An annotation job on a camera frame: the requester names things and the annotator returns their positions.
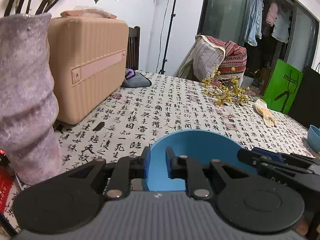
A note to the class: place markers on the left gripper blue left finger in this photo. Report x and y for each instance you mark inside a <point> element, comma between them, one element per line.
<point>118,176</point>

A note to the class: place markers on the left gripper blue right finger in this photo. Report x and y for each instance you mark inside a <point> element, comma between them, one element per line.
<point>191,171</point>

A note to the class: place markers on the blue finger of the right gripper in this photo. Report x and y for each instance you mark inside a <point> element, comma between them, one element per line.
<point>273,155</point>

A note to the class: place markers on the blue bowl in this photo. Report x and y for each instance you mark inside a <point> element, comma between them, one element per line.
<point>313,138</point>
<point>199,144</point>

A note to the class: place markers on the yellow dotted work glove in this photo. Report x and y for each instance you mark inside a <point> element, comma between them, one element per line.
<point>261,108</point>

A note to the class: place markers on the black paper bag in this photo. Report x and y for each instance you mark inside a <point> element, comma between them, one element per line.
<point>305,107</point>

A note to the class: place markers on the green paper shopping bag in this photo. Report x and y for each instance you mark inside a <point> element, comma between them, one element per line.
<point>282,87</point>

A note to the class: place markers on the calligraphy print tablecloth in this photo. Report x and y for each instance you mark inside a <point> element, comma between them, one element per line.
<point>133,118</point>

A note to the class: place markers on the grey purple cloth pouch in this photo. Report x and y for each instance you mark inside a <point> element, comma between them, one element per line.
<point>135,79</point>

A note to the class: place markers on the yellow flower branches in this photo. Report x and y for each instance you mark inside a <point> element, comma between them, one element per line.
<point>227,90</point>

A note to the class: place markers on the dark wooden chair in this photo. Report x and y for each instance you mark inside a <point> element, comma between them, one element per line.
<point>132,59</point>

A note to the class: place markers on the glittery pink vase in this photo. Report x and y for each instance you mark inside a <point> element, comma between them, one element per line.
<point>29,107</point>

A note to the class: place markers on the red patterned blanket on chair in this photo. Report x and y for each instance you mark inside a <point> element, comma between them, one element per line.
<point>209,56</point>

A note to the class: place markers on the hanging white garment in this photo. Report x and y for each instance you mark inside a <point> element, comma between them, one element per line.
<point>281,26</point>

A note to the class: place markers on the pink small suitcase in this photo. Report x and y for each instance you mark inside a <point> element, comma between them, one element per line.
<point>88,49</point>

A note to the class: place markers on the hanging blue shirt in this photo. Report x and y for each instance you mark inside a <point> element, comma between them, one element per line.
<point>254,22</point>

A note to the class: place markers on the dark sliding glass door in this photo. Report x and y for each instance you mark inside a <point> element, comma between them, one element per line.
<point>226,20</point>

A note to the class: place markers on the hanging pink garment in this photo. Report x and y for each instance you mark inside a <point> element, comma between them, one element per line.
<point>272,14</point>

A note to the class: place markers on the studio lamp on stand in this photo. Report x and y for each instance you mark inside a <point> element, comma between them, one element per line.
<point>173,34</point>

